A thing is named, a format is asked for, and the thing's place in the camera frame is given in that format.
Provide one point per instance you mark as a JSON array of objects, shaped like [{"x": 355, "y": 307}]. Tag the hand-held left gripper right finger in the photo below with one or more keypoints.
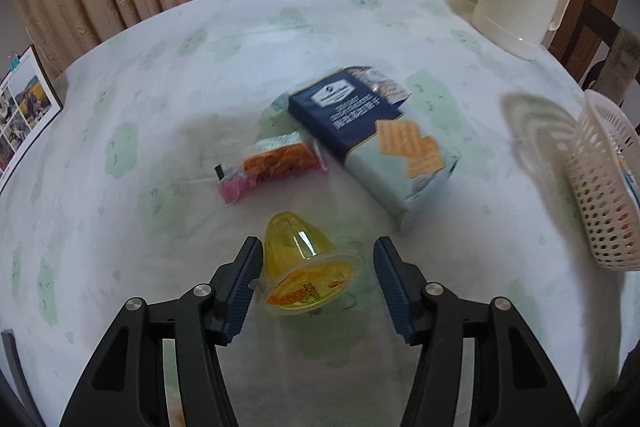
[{"x": 395, "y": 292}]

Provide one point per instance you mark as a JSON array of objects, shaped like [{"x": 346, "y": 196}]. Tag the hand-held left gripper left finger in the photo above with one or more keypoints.
[{"x": 242, "y": 292}]

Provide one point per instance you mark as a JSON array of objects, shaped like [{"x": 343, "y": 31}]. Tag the yellow jelly cup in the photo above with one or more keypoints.
[{"x": 295, "y": 237}]

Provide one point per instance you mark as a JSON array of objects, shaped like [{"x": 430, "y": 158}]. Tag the clear packet of brown snack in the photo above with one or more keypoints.
[{"x": 280, "y": 159}]

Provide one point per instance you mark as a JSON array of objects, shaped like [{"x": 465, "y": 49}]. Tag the navy cracker packet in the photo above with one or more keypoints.
[{"x": 345, "y": 117}]

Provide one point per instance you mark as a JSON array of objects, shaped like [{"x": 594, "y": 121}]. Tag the cream plastic basket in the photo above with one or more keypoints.
[{"x": 595, "y": 187}]

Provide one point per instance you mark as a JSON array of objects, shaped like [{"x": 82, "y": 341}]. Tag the black bar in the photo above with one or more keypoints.
[{"x": 10, "y": 357}]

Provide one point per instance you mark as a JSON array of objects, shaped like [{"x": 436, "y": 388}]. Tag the photo collage board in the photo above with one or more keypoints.
[{"x": 25, "y": 107}]

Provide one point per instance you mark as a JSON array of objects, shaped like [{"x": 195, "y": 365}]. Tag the beige fuzzy object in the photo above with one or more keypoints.
[{"x": 622, "y": 67}]

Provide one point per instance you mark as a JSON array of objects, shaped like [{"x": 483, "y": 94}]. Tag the blue binder clip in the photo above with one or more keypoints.
[{"x": 14, "y": 59}]

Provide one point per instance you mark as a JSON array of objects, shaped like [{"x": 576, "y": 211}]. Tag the dark wooden chair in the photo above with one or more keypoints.
[{"x": 607, "y": 24}]

